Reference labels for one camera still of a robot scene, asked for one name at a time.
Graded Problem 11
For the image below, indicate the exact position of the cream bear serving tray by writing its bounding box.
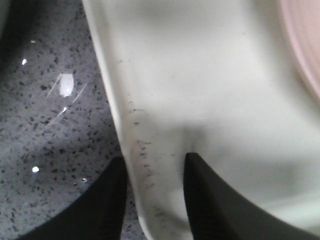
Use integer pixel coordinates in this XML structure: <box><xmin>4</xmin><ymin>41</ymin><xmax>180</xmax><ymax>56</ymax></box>
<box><xmin>83</xmin><ymin>0</ymin><xmax>320</xmax><ymax>240</ymax></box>

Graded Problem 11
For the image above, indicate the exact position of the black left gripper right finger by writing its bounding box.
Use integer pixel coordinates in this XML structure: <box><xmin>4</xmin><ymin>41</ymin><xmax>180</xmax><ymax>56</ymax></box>
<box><xmin>183</xmin><ymin>152</ymin><xmax>319</xmax><ymax>240</ymax></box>

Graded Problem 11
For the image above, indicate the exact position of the pink round plate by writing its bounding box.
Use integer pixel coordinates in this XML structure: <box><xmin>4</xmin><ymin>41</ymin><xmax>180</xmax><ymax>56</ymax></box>
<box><xmin>277</xmin><ymin>0</ymin><xmax>320</xmax><ymax>100</ymax></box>

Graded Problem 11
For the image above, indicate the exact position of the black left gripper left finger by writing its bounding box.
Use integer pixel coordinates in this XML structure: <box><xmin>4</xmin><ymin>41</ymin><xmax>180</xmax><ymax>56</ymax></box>
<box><xmin>20</xmin><ymin>157</ymin><xmax>128</xmax><ymax>240</ymax></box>

